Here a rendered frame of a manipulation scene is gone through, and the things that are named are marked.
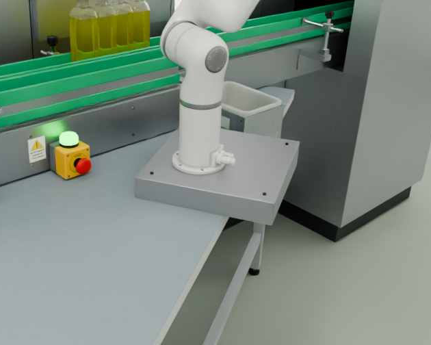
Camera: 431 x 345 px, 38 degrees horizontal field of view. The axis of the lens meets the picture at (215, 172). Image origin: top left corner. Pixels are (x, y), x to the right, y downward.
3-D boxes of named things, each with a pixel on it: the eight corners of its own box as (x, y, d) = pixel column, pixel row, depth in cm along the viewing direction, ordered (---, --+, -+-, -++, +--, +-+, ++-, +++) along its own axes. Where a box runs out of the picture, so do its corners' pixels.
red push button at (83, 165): (83, 152, 148) (92, 157, 146) (84, 167, 150) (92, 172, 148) (69, 157, 145) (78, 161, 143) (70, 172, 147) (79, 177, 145)
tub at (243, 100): (227, 105, 197) (229, 79, 193) (282, 128, 184) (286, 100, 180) (187, 118, 186) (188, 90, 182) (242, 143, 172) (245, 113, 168)
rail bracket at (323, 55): (300, 66, 230) (308, 3, 220) (338, 78, 220) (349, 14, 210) (292, 68, 227) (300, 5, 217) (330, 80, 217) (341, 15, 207)
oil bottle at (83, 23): (87, 80, 172) (85, 2, 163) (100, 86, 169) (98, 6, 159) (70, 84, 169) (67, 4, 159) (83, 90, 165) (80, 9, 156)
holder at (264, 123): (215, 102, 200) (216, 79, 197) (281, 129, 184) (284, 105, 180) (175, 114, 189) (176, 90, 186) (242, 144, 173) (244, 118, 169)
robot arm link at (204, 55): (197, 114, 134) (200, 41, 126) (164, 94, 143) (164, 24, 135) (232, 105, 139) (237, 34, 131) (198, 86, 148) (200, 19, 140)
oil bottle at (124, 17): (121, 72, 180) (121, -3, 170) (133, 78, 177) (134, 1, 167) (105, 77, 176) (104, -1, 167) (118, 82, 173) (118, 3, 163)
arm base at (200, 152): (243, 158, 150) (248, 98, 143) (226, 182, 140) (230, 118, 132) (184, 146, 155) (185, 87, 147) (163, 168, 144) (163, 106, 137)
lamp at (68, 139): (72, 139, 151) (71, 127, 149) (82, 145, 148) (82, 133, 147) (55, 143, 148) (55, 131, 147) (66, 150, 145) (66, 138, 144)
